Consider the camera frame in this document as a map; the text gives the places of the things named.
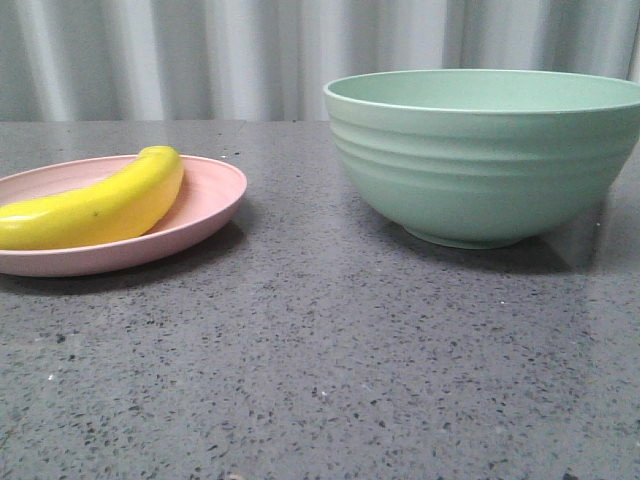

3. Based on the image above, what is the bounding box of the yellow banana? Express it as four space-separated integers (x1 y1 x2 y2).
1 146 184 250

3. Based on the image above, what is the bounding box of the grey-white curtain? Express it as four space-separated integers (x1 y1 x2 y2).
1 1 639 121

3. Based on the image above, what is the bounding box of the pink plate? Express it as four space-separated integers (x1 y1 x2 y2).
1 154 247 277

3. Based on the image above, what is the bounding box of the green ribbed bowl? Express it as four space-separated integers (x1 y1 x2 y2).
324 69 639 249

